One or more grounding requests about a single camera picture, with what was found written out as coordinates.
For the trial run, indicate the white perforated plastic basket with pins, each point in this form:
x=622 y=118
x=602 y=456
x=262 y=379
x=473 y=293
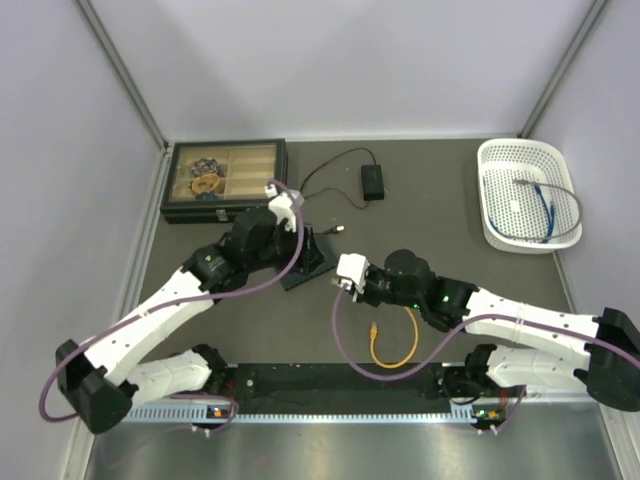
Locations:
x=527 y=200

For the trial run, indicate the black power adapter with cord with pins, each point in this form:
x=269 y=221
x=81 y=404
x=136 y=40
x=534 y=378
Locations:
x=371 y=180

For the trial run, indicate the black jewelry display box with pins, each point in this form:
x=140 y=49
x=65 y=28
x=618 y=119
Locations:
x=214 y=181

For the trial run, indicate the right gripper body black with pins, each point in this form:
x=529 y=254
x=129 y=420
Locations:
x=379 y=289

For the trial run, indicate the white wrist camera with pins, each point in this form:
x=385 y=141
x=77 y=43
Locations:
x=351 y=272
x=282 y=206

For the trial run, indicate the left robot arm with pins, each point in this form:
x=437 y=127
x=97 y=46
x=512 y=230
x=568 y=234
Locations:
x=107 y=375

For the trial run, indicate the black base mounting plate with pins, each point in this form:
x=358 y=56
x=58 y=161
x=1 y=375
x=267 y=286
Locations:
x=333 y=389

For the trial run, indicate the white slotted cable duct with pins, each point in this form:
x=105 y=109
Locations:
x=201 y=412

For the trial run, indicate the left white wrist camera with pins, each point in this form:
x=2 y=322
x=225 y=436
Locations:
x=282 y=206

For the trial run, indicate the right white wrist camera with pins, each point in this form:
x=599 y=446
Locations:
x=351 y=272

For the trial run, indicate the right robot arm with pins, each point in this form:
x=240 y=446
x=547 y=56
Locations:
x=595 y=354

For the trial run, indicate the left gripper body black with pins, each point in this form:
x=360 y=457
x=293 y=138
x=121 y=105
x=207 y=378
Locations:
x=279 y=253

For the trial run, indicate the black network switch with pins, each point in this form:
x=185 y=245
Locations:
x=317 y=258

